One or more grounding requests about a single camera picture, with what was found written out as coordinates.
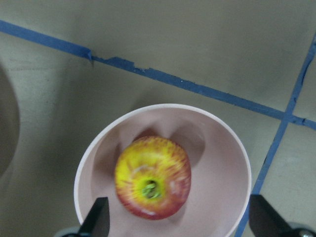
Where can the pink bowl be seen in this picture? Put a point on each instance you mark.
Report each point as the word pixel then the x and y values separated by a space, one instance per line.
pixel 221 174

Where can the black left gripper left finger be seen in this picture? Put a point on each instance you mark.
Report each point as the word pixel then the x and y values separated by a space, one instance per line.
pixel 97 222

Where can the red yellow apple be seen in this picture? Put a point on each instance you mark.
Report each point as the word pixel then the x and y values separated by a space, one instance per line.
pixel 153 177

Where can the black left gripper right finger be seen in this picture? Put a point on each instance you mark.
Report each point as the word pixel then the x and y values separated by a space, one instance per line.
pixel 264 221

